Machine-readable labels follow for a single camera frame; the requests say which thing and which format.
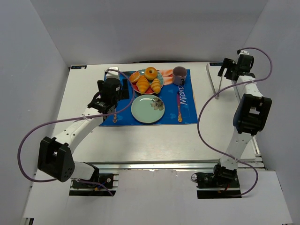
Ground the small croissant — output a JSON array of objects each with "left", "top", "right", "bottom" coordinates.
[{"left": 150, "top": 78, "right": 161, "bottom": 94}]

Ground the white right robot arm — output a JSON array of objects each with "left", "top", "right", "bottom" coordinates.
[{"left": 206, "top": 50, "right": 272, "bottom": 188}]

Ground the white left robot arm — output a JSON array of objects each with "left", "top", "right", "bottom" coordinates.
[{"left": 37, "top": 67, "right": 129, "bottom": 184}]

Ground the round sugared bun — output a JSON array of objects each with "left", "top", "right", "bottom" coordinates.
[{"left": 129, "top": 71, "right": 141, "bottom": 83}]

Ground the large croissant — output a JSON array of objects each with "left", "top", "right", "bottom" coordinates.
[{"left": 136, "top": 75, "right": 150, "bottom": 94}]

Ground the green flower plate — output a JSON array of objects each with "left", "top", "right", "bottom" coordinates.
[{"left": 131, "top": 95, "right": 165, "bottom": 124}]

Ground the purple mug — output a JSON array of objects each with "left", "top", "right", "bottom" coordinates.
[{"left": 172, "top": 66, "right": 187, "bottom": 86}]

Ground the glazed orange donut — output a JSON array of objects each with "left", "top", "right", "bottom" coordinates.
[{"left": 144, "top": 67, "right": 158, "bottom": 81}]

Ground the gold handled fork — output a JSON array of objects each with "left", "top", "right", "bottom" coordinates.
[{"left": 113, "top": 114, "right": 118, "bottom": 123}]

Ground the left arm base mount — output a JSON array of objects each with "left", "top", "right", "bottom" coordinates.
[{"left": 69, "top": 173, "right": 119, "bottom": 197}]

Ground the aluminium rail frame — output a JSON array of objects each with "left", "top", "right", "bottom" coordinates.
[{"left": 95, "top": 141, "right": 267, "bottom": 171}]

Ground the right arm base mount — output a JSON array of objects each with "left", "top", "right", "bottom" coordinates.
[{"left": 191, "top": 172, "right": 241, "bottom": 199}]

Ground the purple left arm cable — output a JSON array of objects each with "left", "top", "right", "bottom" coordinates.
[{"left": 17, "top": 69, "right": 135, "bottom": 183}]

